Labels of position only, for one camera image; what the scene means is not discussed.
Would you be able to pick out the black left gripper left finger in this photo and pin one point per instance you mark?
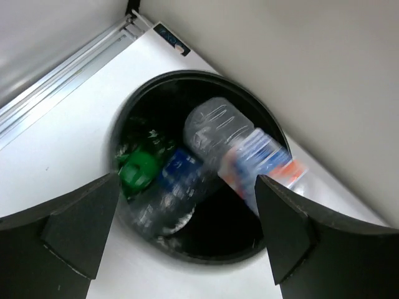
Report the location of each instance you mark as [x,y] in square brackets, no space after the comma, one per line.
[54,249]

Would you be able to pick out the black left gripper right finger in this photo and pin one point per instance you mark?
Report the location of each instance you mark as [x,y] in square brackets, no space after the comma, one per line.
[316,252]

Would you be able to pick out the black plastic waste bin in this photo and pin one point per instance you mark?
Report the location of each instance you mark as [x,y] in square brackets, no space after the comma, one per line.
[222,230]

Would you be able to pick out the aluminium table frame rail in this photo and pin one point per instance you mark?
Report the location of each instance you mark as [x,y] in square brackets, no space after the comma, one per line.
[37,100]

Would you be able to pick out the clear bottle orange blue label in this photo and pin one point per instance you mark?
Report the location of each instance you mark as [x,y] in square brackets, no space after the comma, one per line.
[229,143]

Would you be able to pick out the green plastic soda bottle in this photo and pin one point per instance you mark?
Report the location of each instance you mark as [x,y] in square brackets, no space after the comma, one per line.
[142,151]

